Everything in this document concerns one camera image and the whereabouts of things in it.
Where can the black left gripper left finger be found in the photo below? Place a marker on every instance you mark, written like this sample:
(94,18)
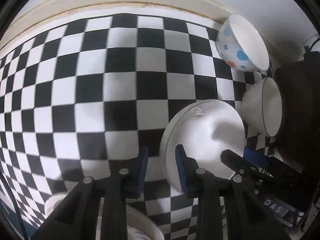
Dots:
(126,183)

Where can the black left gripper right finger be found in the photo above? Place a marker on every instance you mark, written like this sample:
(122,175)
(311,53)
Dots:
(199,183)

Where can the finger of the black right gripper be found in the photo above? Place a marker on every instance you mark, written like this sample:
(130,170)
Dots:
(237,162)
(260,158)

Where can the plain white shallow bowl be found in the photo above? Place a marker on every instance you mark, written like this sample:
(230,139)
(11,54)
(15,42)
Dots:
(205,129)

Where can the white bowl dark rim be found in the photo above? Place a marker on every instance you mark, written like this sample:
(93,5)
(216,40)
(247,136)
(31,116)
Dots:
(262,108)

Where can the white bowl coloured dots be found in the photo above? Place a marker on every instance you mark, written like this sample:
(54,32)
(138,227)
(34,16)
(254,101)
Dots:
(241,46)

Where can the dark electric cooking pot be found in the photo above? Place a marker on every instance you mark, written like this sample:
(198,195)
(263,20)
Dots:
(298,138)

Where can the black white checkered mat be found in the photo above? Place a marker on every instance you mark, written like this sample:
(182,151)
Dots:
(79,99)

